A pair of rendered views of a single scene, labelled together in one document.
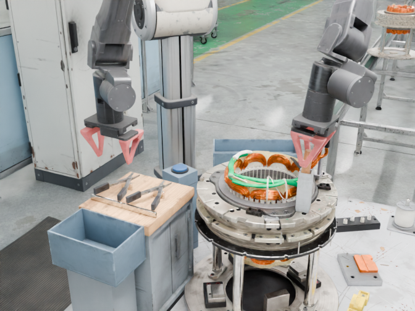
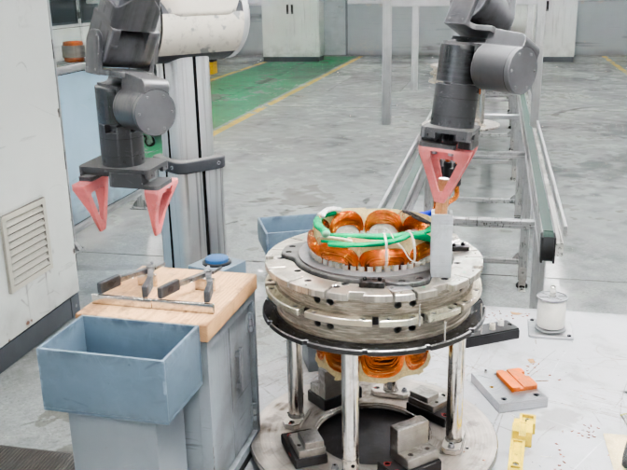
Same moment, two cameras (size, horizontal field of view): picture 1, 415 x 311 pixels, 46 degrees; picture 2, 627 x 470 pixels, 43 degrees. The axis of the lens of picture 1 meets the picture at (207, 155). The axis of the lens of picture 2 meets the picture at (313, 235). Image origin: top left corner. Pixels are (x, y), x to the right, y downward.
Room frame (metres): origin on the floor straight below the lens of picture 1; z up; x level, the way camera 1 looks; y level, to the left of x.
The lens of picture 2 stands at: (-0.09, 0.19, 1.48)
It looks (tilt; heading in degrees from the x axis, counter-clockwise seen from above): 17 degrees down; 348
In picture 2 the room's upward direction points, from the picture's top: 1 degrees counter-clockwise
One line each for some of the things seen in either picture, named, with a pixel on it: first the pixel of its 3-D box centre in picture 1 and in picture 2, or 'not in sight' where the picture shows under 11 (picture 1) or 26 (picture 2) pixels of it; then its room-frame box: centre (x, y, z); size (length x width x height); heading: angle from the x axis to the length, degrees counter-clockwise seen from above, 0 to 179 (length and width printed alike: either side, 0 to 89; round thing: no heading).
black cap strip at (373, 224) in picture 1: (354, 223); (480, 334); (1.32, -0.46, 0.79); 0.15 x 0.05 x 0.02; 98
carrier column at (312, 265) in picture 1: (312, 271); (455, 382); (0.93, -0.25, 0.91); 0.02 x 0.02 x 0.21
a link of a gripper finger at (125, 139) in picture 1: (123, 143); (146, 200); (0.99, 0.19, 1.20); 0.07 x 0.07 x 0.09; 63
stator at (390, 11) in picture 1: (399, 19); not in sight; (3.71, -1.42, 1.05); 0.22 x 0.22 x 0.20
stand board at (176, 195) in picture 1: (138, 200); (172, 300); (1.00, 0.16, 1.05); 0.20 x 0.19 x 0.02; 153
